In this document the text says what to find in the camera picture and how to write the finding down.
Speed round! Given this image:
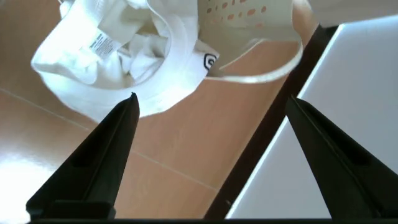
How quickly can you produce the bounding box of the white laundry basket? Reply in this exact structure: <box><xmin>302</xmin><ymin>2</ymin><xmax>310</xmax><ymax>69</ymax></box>
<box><xmin>197</xmin><ymin>0</ymin><xmax>304</xmax><ymax>85</ymax></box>

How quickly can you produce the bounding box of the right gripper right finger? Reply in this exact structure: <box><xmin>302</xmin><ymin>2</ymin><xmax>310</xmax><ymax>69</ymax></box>
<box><xmin>284</xmin><ymin>95</ymin><xmax>398</xmax><ymax>218</ymax></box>

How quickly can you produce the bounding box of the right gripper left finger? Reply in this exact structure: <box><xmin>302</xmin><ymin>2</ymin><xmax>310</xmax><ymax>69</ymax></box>
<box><xmin>26</xmin><ymin>92</ymin><xmax>141</xmax><ymax>218</ymax></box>

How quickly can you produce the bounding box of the beige curtain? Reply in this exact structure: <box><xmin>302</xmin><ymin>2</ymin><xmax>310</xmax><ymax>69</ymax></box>
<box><xmin>306</xmin><ymin>0</ymin><xmax>398</xmax><ymax>29</ymax></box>

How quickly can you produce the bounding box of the white garment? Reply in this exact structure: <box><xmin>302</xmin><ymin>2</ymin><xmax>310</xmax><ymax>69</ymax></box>
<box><xmin>30</xmin><ymin>0</ymin><xmax>220</xmax><ymax>124</ymax></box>

